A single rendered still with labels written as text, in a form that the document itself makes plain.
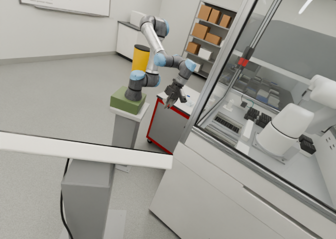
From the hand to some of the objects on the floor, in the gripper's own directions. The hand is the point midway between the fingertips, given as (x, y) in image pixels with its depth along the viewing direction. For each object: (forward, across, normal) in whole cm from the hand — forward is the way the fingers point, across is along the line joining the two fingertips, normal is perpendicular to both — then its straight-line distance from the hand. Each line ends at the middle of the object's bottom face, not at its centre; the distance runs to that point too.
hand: (167, 107), depth 113 cm
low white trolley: (+85, -93, -26) cm, 129 cm away
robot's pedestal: (+101, -18, -32) cm, 108 cm away
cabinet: (+83, -72, +62) cm, 126 cm away
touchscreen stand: (+108, +36, +30) cm, 118 cm away
